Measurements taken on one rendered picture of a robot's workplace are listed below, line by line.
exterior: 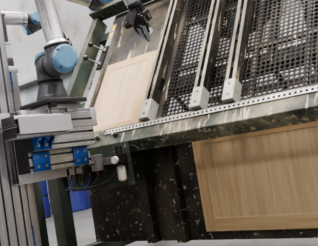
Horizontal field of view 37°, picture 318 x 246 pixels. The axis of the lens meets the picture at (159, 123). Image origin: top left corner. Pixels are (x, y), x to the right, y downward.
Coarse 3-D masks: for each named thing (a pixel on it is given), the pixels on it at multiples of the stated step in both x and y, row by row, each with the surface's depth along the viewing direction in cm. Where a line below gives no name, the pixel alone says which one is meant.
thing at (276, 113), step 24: (264, 96) 216; (312, 96) 200; (192, 120) 236; (216, 120) 226; (240, 120) 217; (264, 120) 212; (288, 120) 208; (312, 120) 205; (96, 144) 274; (144, 144) 257; (168, 144) 251
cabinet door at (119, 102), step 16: (112, 64) 317; (128, 64) 305; (144, 64) 294; (112, 80) 307; (128, 80) 296; (144, 80) 285; (112, 96) 297; (128, 96) 286; (144, 96) 276; (96, 112) 298; (112, 112) 288; (128, 112) 278; (96, 128) 288
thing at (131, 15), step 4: (132, 8) 241; (128, 12) 242; (132, 12) 239; (136, 12) 241; (128, 16) 240; (132, 16) 238; (128, 20) 237; (132, 20) 238; (124, 24) 239; (128, 24) 236; (132, 24) 237; (128, 28) 239
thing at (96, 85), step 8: (112, 40) 332; (112, 48) 330; (104, 64) 321; (96, 72) 320; (104, 72) 320; (96, 80) 314; (96, 88) 311; (88, 96) 309; (96, 96) 309; (88, 104) 304
